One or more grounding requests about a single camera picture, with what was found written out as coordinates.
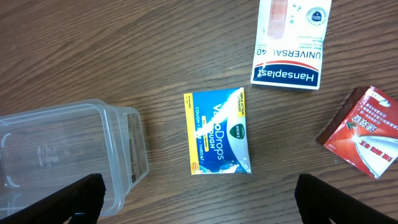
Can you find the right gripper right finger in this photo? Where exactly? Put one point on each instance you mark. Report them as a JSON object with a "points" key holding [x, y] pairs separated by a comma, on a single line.
{"points": [[319, 202]]}

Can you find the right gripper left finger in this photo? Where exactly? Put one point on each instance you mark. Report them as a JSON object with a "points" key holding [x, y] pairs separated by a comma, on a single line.
{"points": [[79, 202]]}

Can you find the red medicine box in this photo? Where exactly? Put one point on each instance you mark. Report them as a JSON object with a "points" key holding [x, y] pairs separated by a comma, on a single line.
{"points": [[363, 132]]}

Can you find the blue VapoDrops lozenge box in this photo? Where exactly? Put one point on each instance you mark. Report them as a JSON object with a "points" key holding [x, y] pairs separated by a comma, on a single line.
{"points": [[217, 133]]}

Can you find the white Hansaplast plaster box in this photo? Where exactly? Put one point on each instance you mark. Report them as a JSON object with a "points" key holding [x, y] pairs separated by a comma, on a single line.
{"points": [[289, 43]]}

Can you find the clear plastic container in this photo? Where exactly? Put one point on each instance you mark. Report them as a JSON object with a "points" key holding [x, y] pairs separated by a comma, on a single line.
{"points": [[45, 150]]}

